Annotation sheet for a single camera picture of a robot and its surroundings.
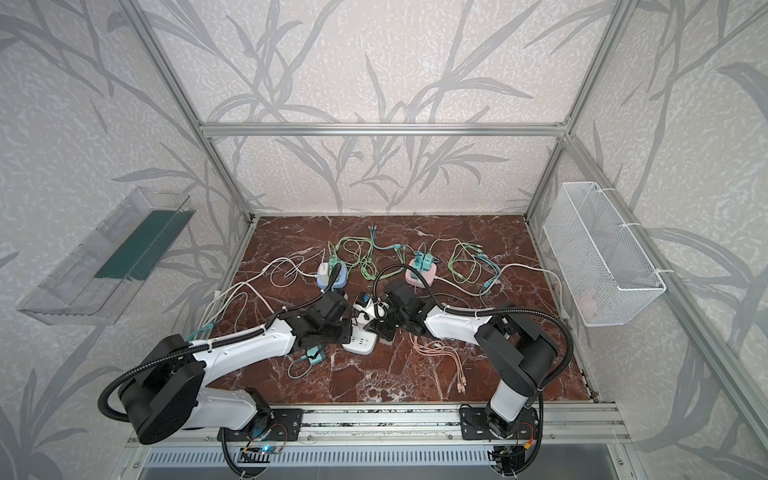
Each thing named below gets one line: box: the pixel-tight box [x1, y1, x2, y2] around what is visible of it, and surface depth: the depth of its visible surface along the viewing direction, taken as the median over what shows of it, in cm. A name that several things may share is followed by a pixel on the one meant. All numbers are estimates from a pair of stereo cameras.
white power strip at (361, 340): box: [342, 299, 390, 356], surface depth 86 cm
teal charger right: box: [423, 253, 433, 271], surface depth 101 cm
